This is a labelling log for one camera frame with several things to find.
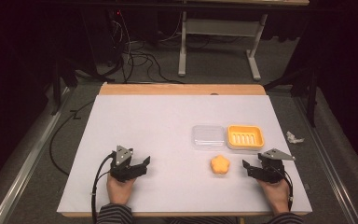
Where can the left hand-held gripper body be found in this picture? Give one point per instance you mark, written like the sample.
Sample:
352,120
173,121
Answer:
121,158

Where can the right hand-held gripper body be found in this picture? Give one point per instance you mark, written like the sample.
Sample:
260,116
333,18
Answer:
272,165

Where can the person's left hand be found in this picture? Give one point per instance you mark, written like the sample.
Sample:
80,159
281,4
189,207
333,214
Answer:
119,191

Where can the person's right hand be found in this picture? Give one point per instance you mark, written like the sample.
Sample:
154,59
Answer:
275,196

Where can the yellow soap dish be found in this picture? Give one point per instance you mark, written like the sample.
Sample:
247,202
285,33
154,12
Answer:
245,137

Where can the orange flower-shaped soap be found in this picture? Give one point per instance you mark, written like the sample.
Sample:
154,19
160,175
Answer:
220,164

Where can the white table sheet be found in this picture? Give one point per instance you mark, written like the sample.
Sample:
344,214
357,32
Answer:
155,130

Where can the crumpled white paper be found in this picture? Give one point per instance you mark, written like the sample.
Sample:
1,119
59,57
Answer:
293,137

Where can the clear plastic lid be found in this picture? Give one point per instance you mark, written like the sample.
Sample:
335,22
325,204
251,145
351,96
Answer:
208,137

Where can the black metal stand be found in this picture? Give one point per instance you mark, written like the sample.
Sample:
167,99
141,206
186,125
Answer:
310,90
62,74

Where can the silver floor rail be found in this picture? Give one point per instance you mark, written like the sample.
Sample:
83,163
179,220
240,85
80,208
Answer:
28,161
326,155

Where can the white metal desk frame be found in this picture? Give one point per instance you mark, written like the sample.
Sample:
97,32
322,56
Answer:
220,27

